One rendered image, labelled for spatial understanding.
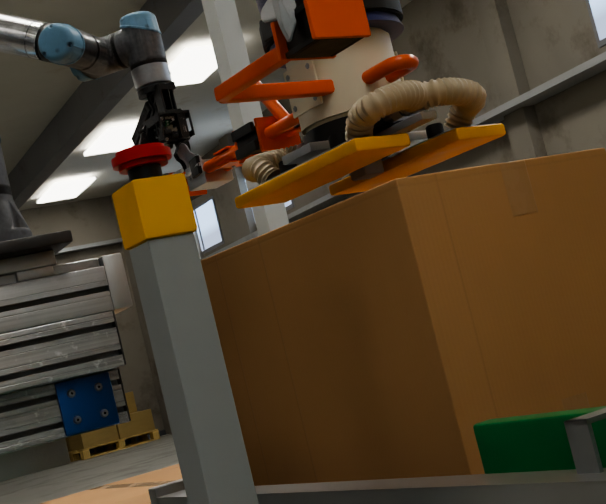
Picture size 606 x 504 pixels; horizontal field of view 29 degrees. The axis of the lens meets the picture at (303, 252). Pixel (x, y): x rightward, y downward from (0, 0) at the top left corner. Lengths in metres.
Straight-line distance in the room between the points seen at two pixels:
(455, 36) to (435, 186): 10.13
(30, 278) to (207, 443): 0.64
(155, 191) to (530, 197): 0.54
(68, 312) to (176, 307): 0.58
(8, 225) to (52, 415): 0.31
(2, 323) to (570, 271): 0.86
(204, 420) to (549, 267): 0.55
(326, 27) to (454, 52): 10.25
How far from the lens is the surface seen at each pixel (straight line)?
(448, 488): 1.24
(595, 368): 1.63
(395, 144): 1.64
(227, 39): 5.85
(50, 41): 2.27
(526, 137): 10.68
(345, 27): 1.43
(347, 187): 1.94
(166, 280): 1.32
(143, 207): 1.32
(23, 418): 1.89
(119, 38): 2.37
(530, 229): 1.59
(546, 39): 10.54
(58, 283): 1.88
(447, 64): 11.77
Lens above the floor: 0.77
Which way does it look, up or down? 5 degrees up
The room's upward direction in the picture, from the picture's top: 14 degrees counter-clockwise
